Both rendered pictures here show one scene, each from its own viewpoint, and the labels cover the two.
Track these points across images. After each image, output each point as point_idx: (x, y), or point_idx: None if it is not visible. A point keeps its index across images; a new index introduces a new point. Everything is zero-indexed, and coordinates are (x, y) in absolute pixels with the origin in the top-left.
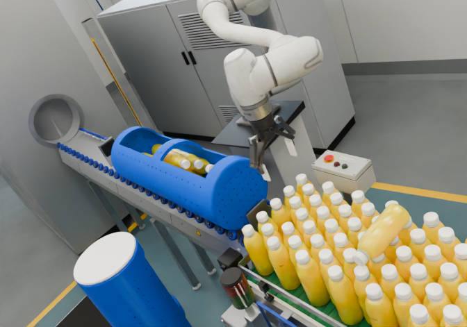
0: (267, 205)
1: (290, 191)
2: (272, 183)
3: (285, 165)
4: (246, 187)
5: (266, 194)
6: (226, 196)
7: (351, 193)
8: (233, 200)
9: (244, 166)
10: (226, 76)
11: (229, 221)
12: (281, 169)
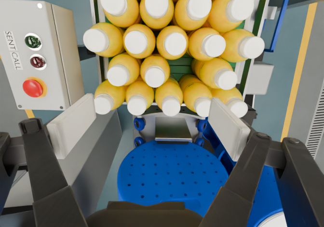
0: (156, 131)
1: (139, 99)
2: (91, 171)
3: (68, 172)
4: (160, 171)
5: (137, 147)
6: (199, 180)
7: (74, 30)
8: (188, 170)
9: (146, 201)
10: None
11: (203, 154)
12: (75, 173)
